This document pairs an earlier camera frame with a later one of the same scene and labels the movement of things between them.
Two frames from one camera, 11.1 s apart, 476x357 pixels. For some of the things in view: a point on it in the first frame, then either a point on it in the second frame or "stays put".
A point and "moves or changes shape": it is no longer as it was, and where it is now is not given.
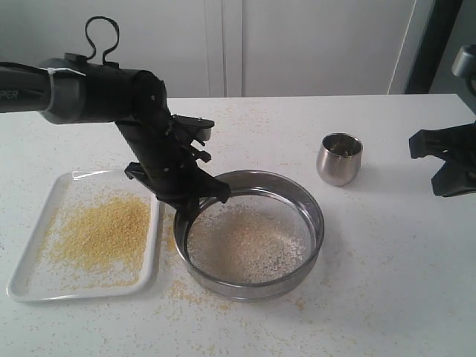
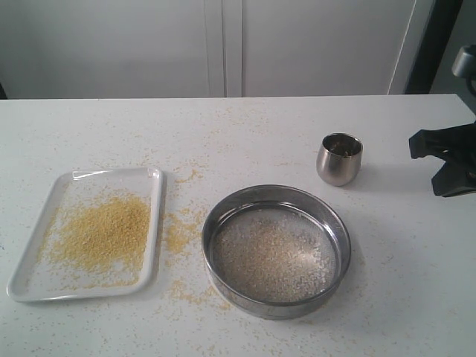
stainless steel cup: [338, 158] stays put
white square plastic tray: [100, 236] stays put
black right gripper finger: [451, 143] stays put
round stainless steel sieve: [259, 245] moves or changes shape
